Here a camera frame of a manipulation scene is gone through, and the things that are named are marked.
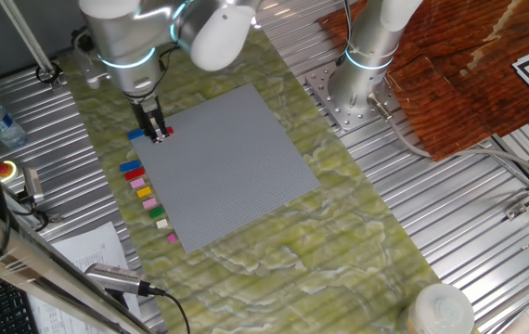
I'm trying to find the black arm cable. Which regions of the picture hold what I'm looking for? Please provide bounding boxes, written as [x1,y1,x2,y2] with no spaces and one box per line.
[152,42,181,96]

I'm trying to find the brown wooden board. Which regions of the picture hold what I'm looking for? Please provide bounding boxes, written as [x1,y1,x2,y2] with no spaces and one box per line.
[317,0,529,162]

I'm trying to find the green marble pattern mat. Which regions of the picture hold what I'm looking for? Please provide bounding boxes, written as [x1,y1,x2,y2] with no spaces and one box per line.
[58,18,482,334]

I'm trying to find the wrist camera with silver bracket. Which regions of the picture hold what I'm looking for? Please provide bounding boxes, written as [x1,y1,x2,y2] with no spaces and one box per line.
[71,27,108,90]

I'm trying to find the silver ribbed camera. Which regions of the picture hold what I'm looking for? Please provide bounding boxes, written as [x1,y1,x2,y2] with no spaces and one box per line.
[83,263,166,298]

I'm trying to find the black camera cable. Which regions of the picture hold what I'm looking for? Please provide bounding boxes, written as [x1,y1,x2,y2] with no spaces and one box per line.
[148,287,192,334]

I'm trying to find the silver robot mount plate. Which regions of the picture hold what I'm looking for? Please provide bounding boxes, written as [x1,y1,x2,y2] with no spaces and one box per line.
[303,61,415,134]

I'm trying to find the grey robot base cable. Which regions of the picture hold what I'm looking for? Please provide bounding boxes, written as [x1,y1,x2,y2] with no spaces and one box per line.
[367,92,529,186]

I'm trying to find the aluminium frame beam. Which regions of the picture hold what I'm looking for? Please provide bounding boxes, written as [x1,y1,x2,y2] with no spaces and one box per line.
[0,192,154,334]

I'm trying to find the clear water bottle blue cap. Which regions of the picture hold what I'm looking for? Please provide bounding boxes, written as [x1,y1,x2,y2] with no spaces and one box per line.
[0,96,28,149]

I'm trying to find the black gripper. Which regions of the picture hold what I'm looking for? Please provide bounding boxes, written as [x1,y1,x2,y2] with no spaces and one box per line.
[130,96,169,143]

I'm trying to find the black ring clamp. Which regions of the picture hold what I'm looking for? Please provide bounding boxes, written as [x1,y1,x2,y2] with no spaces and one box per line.
[35,62,64,85]

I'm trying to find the printed paper sheet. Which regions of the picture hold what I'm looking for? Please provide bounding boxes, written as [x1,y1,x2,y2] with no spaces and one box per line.
[27,221,143,334]

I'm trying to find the small silver box device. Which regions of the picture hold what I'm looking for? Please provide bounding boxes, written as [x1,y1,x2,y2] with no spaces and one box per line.
[22,166,45,204]

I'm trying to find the grey Lego baseplate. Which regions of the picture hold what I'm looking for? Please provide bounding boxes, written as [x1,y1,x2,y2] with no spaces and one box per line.
[129,82,322,255]

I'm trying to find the black base cable bundle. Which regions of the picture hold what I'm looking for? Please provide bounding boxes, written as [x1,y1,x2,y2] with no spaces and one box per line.
[336,0,356,67]

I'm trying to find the white plastic jar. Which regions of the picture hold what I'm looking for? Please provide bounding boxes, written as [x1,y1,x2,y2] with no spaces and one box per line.
[406,282,477,334]

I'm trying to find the black desk cable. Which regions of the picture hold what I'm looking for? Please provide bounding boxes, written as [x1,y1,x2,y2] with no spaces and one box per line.
[0,138,52,233]

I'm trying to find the red emergency stop button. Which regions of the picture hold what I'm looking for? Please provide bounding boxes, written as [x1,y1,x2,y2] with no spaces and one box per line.
[0,160,19,185]

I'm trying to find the slim aluminium pole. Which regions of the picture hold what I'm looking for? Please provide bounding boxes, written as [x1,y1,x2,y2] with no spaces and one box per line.
[0,0,64,90]

